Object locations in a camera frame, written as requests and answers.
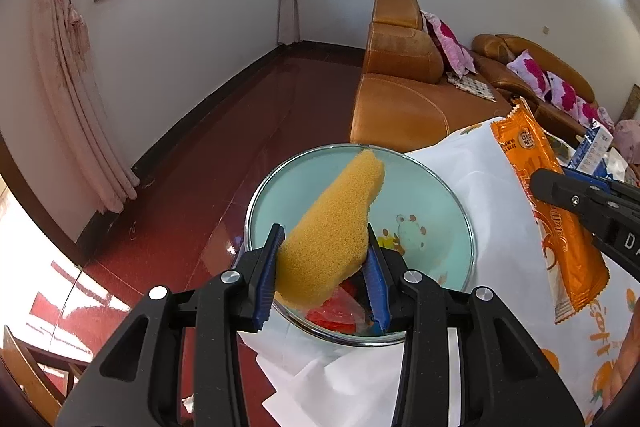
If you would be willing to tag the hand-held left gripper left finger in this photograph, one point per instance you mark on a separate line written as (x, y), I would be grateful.
(267, 279)

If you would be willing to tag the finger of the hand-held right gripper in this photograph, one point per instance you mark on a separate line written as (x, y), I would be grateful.
(595, 177)
(600, 222)

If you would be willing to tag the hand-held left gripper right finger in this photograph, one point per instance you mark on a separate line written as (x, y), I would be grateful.
(375, 289)

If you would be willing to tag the orange snack packet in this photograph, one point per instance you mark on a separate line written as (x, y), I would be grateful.
(550, 232)

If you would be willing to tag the red foam net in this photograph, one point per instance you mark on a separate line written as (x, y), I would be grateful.
(330, 314)

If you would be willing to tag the yellow sponge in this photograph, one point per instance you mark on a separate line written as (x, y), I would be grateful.
(335, 227)

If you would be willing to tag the light green enamel bowl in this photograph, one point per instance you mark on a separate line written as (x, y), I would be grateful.
(425, 207)

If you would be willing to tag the person's right hand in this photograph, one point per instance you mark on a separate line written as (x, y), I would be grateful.
(625, 367)

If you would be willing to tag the blue gable-top carton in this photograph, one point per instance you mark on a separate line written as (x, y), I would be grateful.
(615, 167)

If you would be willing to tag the white carton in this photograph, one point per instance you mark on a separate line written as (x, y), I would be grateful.
(592, 147)

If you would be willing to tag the dark green packet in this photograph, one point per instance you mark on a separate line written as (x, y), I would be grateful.
(557, 146)

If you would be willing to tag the pink cloth cover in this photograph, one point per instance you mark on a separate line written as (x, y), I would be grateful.
(629, 134)

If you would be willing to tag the pink floral pillow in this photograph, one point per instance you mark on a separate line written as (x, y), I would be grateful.
(587, 111)
(562, 93)
(605, 119)
(527, 74)
(452, 44)

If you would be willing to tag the rolled brown mat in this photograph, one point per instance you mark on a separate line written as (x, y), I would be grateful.
(632, 104)

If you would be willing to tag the white orange-print tablecloth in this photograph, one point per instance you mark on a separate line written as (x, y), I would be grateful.
(490, 307)

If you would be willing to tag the orange leather long sofa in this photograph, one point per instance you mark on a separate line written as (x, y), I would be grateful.
(500, 62)

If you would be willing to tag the checkered cloth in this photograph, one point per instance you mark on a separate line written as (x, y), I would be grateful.
(472, 87)

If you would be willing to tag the orange leather chaise sofa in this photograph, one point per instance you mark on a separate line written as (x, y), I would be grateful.
(400, 107)

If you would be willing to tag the wooden chair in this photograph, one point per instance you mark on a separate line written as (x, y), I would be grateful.
(35, 377)

